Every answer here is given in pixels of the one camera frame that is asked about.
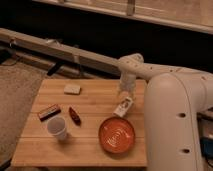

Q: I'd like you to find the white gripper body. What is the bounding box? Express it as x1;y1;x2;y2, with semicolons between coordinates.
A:
119;73;136;92

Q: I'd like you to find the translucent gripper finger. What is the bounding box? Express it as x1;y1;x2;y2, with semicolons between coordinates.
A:
117;88;123;97
129;91;135;100

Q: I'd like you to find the white patterned bottle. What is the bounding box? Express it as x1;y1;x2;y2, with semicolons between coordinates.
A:
114;97;133;117

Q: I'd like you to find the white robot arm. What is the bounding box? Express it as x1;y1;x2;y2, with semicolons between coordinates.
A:
117;53;213;171

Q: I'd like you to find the orange bowl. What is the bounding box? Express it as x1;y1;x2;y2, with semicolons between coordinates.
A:
98;117;135;154

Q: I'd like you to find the wooden table board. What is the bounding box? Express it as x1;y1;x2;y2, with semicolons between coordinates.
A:
12;79;147;167

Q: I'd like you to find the brown chocolate bar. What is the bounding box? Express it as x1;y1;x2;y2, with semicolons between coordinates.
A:
37;104;61;121

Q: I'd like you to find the white plastic cup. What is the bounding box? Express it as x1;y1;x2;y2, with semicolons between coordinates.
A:
47;117;68;141

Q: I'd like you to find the blue box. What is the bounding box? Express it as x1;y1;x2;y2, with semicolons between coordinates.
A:
200;137;213;159

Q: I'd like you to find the grey metal rail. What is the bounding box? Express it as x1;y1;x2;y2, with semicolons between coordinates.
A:
0;28;120;75

